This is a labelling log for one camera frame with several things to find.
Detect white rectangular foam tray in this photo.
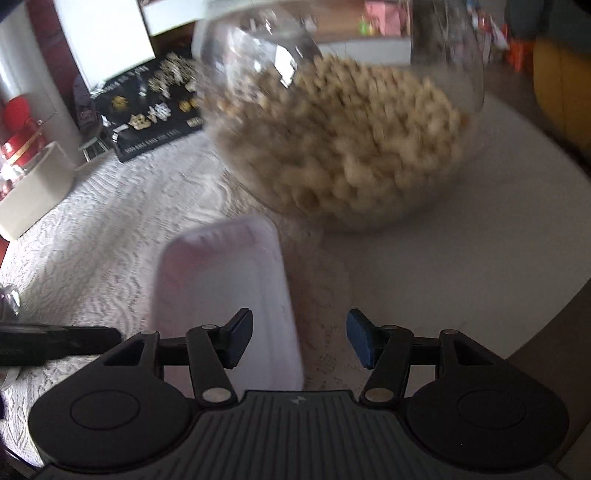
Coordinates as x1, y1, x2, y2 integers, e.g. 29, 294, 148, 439
150, 216, 304, 395

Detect white lace tablecloth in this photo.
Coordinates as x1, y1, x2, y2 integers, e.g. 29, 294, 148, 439
0, 131, 371, 462

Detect cream plastic organizer box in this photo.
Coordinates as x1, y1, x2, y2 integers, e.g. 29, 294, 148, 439
1, 142, 75, 242

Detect red vase gold band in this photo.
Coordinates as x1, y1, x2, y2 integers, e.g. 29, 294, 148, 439
1, 95, 47, 169

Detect glass jar of peanuts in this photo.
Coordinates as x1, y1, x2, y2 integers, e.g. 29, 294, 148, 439
191, 1, 484, 230

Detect black snack bag gold text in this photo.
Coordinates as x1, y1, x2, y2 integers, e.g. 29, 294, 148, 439
91, 48, 204, 163

